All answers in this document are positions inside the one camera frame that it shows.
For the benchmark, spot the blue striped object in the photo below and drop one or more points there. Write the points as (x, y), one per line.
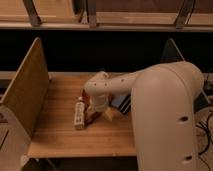
(122, 103)

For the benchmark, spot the orange red bowl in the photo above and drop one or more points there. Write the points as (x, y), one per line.
(86, 97)

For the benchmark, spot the wooden shelf rail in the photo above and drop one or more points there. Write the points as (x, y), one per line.
(108, 15)

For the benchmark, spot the left wooden side panel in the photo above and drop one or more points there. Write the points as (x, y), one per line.
(23, 98)

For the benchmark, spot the cream white gripper body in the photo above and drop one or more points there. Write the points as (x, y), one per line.
(100, 103)

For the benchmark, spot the dark red pepper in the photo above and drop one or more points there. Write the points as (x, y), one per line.
(91, 116)

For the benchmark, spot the white tube bottle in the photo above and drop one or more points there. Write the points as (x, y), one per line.
(79, 114)

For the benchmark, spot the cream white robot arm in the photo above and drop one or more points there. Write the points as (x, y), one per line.
(162, 109)

